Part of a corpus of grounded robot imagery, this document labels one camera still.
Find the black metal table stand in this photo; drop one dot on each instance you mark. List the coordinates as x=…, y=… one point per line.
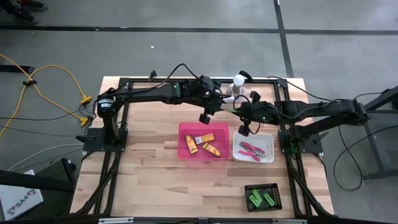
x=377, y=149

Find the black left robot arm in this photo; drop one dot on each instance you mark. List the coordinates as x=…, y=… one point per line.
x=149, y=93

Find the black floor stand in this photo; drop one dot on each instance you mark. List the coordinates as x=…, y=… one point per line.
x=31, y=182

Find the black frame clamp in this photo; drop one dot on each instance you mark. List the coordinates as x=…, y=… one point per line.
x=247, y=75
x=152, y=74

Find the white light bulb with socket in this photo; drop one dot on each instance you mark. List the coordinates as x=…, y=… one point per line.
x=238, y=80

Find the white plastic bin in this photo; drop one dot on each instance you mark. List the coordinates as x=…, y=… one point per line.
x=267, y=140

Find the black aluminium table frame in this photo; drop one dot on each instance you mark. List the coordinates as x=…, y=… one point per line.
x=143, y=81

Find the black floor bar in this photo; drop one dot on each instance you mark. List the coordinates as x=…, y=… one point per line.
x=15, y=68

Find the pink translucent plastic bin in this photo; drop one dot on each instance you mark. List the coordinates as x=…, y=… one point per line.
x=217, y=130

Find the person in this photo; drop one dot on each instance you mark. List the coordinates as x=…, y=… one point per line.
x=18, y=7

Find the black mesh tray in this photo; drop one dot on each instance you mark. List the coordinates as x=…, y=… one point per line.
x=278, y=199

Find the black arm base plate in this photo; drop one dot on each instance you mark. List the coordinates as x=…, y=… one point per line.
x=93, y=146
x=311, y=147

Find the white printed box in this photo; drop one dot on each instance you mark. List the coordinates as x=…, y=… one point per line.
x=18, y=199

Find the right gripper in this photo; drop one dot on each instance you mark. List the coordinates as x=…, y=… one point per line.
x=256, y=113

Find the silver bracket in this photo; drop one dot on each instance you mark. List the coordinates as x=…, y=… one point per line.
x=289, y=221
x=116, y=220

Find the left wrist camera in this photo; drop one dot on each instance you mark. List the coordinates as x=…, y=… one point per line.
x=204, y=84

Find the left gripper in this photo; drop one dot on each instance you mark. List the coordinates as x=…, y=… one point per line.
x=213, y=104

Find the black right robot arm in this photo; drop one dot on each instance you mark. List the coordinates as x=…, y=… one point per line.
x=311, y=112

